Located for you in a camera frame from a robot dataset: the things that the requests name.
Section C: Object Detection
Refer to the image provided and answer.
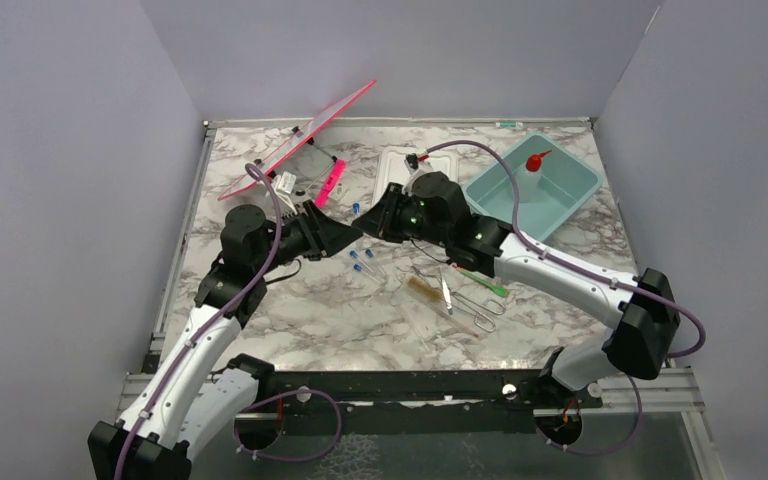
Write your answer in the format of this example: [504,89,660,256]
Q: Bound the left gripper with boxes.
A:
[253,199,363,276]

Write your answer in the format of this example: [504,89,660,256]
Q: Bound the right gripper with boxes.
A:
[353,183,450,250]

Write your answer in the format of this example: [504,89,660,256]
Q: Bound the red capped squeeze bottle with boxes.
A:
[515,150,551,203]

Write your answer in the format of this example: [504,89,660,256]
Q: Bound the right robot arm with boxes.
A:
[352,172,679,407]

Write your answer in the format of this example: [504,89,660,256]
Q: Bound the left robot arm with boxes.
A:
[88,201,363,479]

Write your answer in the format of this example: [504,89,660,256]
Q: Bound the white plastic lid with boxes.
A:
[372,146,459,204]

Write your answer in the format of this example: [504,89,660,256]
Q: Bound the pink acrylic stand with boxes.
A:
[217,79,377,201]

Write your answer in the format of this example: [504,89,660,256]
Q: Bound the metal tweezers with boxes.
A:
[439,268,454,316]

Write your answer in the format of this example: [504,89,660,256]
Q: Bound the clear glass rod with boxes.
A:
[393,291,431,353]

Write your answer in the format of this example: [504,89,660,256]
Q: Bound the green spatula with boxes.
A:
[453,265,509,298]

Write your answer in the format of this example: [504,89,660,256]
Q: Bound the teal plastic bin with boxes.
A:
[463,133,603,242]

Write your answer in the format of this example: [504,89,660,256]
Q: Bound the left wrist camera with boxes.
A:
[273,171,297,197]

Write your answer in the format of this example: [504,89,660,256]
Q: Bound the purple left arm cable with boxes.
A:
[113,162,285,480]

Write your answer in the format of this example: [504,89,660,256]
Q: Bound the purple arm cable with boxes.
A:
[113,162,285,480]
[420,139,707,360]

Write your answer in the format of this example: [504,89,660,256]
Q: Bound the metal wire tongs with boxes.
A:
[411,266,506,333]

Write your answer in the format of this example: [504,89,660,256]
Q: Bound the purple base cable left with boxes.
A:
[232,388,344,465]

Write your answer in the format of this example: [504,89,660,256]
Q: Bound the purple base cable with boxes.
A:
[232,388,344,465]
[534,374,644,458]

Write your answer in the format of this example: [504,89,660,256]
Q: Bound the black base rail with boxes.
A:
[219,354,603,447]

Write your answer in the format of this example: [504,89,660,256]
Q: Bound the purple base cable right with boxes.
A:
[534,374,644,458]

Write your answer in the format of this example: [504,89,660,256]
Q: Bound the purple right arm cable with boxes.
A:
[420,139,707,360]

